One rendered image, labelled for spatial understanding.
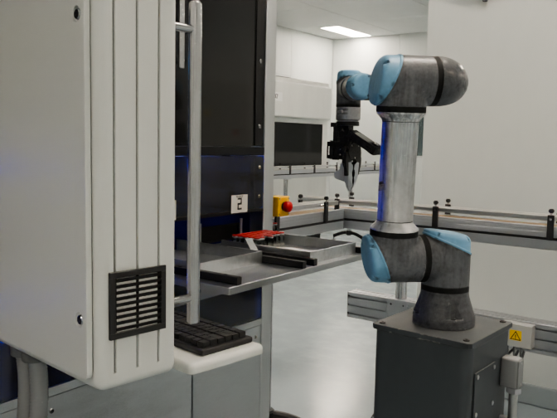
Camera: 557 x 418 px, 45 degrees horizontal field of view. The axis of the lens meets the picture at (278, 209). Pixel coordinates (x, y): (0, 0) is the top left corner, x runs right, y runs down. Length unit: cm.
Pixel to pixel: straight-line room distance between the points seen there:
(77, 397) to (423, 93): 117
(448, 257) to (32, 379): 96
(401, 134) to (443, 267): 33
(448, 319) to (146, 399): 92
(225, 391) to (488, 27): 212
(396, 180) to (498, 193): 185
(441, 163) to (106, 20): 256
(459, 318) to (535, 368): 184
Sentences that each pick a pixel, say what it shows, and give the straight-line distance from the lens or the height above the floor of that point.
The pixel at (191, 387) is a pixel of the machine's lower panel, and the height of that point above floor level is 45.
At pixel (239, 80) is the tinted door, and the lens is 224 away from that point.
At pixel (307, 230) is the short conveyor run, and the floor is 86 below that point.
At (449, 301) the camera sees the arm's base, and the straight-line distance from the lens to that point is 166.
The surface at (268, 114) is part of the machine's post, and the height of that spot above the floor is 132.
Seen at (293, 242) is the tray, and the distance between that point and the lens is 227.
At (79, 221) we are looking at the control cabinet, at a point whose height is 109.
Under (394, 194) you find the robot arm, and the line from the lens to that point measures 158.
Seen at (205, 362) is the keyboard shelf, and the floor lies 80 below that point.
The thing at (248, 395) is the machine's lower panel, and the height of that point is 34.
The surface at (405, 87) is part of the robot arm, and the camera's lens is 155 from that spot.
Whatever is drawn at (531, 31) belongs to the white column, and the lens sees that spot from 339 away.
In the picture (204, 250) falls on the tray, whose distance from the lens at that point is 206.
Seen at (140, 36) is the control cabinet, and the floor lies 140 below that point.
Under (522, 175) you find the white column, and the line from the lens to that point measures 336.
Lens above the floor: 123
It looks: 6 degrees down
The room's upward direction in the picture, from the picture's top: 1 degrees clockwise
